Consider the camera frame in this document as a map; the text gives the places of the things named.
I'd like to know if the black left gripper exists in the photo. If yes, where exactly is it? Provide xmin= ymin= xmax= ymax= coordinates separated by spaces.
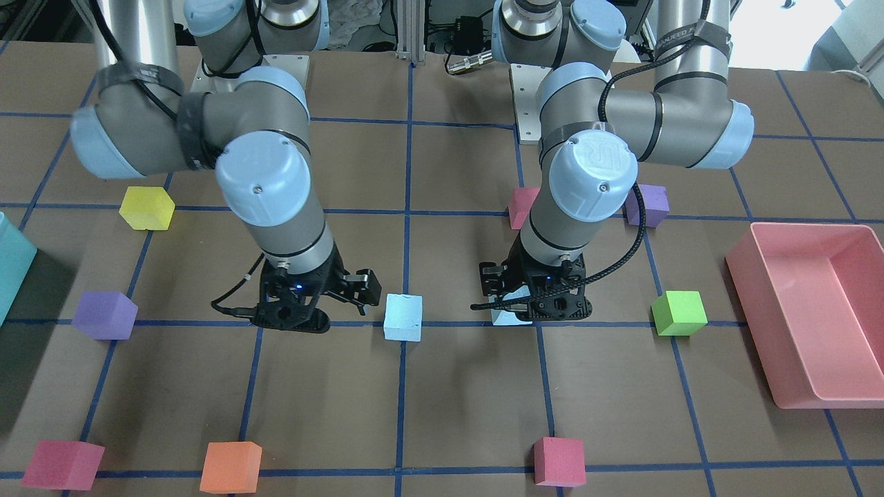
xmin=480 ymin=239 xmax=593 ymax=322

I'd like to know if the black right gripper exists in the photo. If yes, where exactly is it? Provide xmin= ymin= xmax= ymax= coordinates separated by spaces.
xmin=250 ymin=246 xmax=382 ymax=333

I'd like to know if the light blue foam block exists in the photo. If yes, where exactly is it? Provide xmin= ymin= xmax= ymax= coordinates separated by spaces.
xmin=384 ymin=293 xmax=423 ymax=342

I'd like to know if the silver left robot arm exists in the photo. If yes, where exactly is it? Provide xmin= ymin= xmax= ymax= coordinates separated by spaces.
xmin=472 ymin=1 xmax=755 ymax=322

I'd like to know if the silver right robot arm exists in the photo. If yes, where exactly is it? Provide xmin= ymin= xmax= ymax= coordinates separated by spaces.
xmin=70 ymin=1 xmax=382 ymax=333

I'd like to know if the pink foam block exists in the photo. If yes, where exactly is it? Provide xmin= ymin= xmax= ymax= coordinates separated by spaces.
xmin=506 ymin=188 xmax=540 ymax=231
xmin=21 ymin=440 xmax=105 ymax=491
xmin=532 ymin=436 xmax=587 ymax=488

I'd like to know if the green foam block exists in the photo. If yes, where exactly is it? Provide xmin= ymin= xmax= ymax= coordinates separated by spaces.
xmin=651 ymin=291 xmax=708 ymax=336

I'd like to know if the purple foam block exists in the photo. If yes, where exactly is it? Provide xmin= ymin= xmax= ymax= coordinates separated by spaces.
xmin=623 ymin=184 xmax=670 ymax=228
xmin=72 ymin=291 xmax=138 ymax=340

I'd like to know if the yellow foam block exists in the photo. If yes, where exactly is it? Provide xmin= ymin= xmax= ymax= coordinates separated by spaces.
xmin=119 ymin=186 xmax=175 ymax=231

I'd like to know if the orange foam block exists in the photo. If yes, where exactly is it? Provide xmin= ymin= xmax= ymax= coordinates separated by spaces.
xmin=200 ymin=441 xmax=262 ymax=494

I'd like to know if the pink plastic tray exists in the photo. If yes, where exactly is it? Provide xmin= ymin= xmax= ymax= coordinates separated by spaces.
xmin=726 ymin=222 xmax=883 ymax=409

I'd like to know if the teal plastic tray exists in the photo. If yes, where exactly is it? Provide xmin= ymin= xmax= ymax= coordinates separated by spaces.
xmin=1 ymin=212 xmax=37 ymax=324

